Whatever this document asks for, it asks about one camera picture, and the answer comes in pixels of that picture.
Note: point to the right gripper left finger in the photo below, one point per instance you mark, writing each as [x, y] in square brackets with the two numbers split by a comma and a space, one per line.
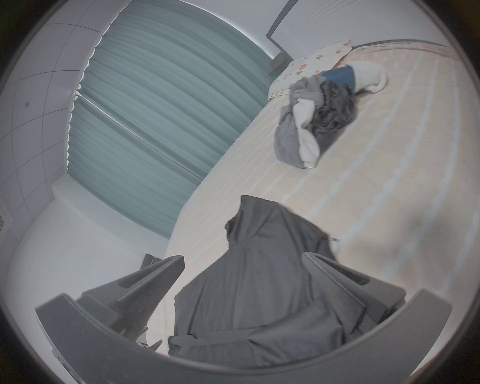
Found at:
[142, 296]

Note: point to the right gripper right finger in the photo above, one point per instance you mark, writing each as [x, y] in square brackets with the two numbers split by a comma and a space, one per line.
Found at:
[352, 296]

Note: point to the black T-shirt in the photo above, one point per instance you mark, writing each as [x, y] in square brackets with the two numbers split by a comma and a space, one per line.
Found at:
[255, 292]

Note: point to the bed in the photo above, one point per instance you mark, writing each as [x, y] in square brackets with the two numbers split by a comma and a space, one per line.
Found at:
[393, 168]

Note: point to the pile of clothes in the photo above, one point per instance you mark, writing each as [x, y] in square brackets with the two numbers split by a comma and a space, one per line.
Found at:
[330, 112]

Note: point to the black chest of drawers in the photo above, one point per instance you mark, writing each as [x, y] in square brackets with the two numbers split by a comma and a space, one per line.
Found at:
[150, 261]

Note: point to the blue-green curtain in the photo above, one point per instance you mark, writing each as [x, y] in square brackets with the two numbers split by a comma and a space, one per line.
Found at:
[180, 82]
[127, 172]

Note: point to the white printed pillow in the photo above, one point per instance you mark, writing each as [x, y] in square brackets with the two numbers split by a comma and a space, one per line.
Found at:
[307, 63]

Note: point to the grey bedside table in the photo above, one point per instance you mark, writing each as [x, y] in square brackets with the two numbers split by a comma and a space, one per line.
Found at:
[279, 63]

